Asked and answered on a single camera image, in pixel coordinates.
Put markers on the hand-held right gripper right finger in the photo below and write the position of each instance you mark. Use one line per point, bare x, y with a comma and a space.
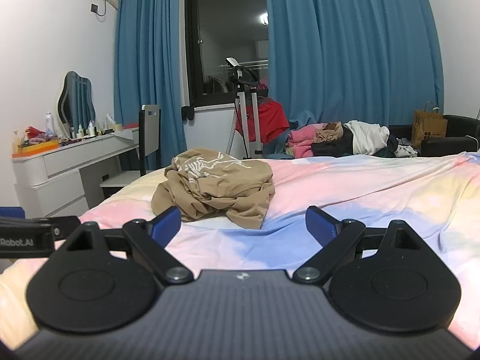
320, 227

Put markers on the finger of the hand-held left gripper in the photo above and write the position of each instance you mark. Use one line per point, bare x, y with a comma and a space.
60, 223
11, 212

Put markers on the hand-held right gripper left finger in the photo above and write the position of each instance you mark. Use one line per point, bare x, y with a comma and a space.
167, 223

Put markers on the tan printed t-shirt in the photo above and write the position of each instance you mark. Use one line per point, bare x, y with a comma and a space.
210, 187

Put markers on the white dressing table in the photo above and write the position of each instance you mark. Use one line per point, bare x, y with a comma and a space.
63, 161

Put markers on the pastel bed sheet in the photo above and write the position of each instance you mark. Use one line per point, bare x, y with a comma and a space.
375, 195

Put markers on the orange box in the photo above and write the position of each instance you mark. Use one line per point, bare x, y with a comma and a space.
35, 147

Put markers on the small red cloth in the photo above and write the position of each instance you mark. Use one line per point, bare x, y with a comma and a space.
35, 131

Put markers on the black and white chair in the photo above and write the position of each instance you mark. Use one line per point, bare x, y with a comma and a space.
148, 135

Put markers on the pink cloth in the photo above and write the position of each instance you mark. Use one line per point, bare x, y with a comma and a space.
300, 138

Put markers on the crumpled tan cloth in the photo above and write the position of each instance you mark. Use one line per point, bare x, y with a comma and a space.
328, 131

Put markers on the white spray bottle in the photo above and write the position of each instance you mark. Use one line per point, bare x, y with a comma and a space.
49, 123

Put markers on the row of cosmetic bottles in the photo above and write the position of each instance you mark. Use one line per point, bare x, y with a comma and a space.
92, 129

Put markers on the black white patterned cloth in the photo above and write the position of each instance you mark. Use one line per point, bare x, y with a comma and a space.
407, 152

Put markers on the wavy vanity mirror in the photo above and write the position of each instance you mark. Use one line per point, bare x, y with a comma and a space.
75, 97

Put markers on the silver tripod stand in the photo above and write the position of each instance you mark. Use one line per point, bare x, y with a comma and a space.
243, 120

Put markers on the brown paper bag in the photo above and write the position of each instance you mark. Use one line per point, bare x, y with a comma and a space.
427, 127

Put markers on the black sofa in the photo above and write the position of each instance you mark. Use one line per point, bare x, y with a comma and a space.
450, 144

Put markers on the narrow blue curtain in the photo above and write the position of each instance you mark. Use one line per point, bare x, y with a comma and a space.
150, 63

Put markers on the wide blue curtain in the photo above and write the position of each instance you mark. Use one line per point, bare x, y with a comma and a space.
356, 45

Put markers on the dark window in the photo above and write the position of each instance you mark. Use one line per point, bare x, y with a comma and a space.
225, 26

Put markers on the black wall plug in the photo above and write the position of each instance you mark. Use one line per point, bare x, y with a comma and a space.
93, 7

